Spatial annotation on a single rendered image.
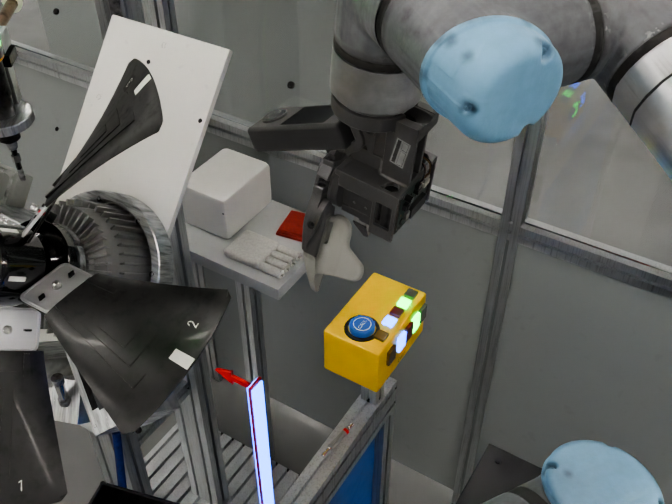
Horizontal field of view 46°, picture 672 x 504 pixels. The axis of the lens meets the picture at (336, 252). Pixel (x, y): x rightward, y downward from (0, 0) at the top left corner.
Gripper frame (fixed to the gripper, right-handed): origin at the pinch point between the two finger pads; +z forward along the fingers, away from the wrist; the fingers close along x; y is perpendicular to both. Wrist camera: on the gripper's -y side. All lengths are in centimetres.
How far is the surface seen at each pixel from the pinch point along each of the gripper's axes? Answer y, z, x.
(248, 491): -36, 142, 31
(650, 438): 43, 85, 66
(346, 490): -1, 77, 15
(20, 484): -36, 53, -23
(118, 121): -41.8, 10.3, 11.3
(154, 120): -34.7, 6.6, 11.0
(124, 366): -24.1, 28.9, -9.4
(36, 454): -36, 50, -19
